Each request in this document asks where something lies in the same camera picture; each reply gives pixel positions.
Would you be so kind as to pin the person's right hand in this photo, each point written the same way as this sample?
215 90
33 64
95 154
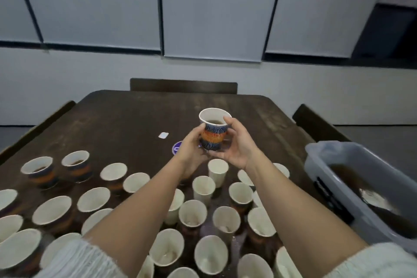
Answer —
241 149

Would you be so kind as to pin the dark window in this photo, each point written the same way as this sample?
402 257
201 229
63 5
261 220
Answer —
388 33

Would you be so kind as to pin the round blue sticker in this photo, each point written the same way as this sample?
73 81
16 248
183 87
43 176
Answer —
176 147

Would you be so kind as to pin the orange blue patterned paper cup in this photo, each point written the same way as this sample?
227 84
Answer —
214 134

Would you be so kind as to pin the person's right forearm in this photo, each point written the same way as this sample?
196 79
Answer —
306 222

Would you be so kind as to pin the group of paper cups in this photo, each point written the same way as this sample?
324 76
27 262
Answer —
52 209

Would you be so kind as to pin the person's left hand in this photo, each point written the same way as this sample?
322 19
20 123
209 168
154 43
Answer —
190 154

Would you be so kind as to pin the dark wooden chair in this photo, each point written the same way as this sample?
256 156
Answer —
319 124
182 85

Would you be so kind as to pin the white wall panel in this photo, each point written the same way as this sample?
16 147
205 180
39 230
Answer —
91 1
218 7
326 4

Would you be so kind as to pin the small white paper label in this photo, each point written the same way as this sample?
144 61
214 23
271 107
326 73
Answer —
163 135

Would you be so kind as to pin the person's left forearm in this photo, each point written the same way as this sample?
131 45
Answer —
137 222

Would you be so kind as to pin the clear plastic storage bin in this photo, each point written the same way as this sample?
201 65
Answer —
355 222

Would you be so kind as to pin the dark wooden table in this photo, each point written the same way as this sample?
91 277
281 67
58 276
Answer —
130 111

